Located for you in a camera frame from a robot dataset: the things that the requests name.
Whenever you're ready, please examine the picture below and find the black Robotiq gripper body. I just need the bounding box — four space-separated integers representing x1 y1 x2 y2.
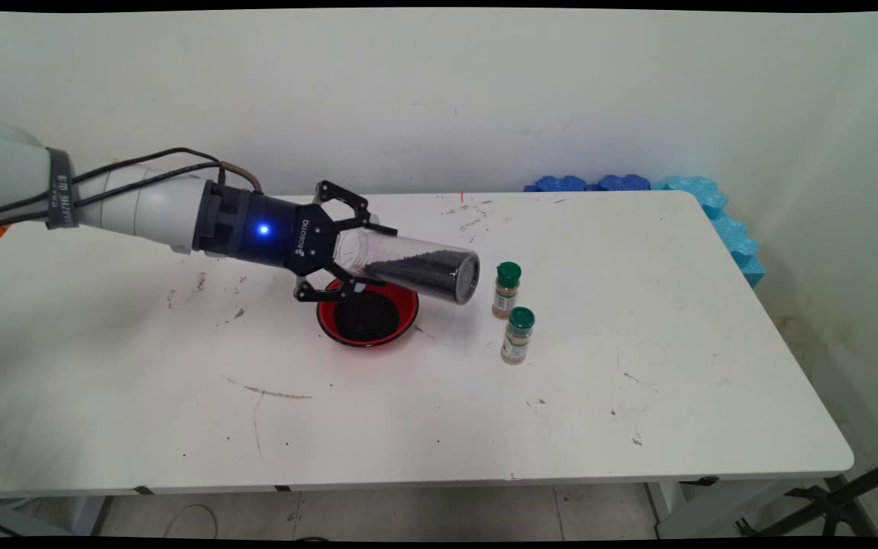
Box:
193 181 341 277

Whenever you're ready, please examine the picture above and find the grey floor wire loop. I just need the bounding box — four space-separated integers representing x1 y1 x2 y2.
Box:
163 503 220 538

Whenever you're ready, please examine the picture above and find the white table leg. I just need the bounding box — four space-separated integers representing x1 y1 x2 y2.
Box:
645 479 851 539
66 496 116 536

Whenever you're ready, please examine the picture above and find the black seed heap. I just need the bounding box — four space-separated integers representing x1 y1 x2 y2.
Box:
333 292 402 342

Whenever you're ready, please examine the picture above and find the dark blue foam mat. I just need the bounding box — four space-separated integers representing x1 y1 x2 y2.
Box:
524 174 652 193

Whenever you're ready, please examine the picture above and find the black tripod stand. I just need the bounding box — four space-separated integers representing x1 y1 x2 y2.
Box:
736 451 878 538

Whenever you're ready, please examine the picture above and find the red bowl black rim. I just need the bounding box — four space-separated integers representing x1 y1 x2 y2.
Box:
316 276 420 348

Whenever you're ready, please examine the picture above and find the black gripper cable tan end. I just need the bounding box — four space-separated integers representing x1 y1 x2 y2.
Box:
0 160 263 233

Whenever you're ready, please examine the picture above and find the light blue foam mat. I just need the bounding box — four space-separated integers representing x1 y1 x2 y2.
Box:
652 175 766 289

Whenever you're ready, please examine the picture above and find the black velcro arm strap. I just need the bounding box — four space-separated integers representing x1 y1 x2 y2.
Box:
44 147 80 230

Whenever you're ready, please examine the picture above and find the clear plastic jar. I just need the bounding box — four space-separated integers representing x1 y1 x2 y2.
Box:
335 227 481 306

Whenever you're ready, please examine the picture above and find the green-capped spice bottle barcode label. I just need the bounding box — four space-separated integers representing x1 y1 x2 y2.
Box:
492 262 523 319

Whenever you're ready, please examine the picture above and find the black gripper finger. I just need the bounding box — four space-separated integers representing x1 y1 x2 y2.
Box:
293 263 388 304
312 181 399 236

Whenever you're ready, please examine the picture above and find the green-capped spice bottle pepper print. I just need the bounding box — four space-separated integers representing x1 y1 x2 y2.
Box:
501 307 536 365

